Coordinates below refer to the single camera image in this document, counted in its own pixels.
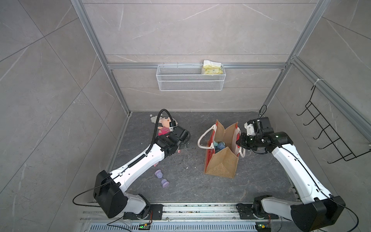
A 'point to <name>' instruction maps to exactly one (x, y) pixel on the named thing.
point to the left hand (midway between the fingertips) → (182, 139)
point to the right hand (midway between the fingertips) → (238, 141)
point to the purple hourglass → (165, 183)
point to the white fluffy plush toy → (153, 118)
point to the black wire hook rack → (346, 153)
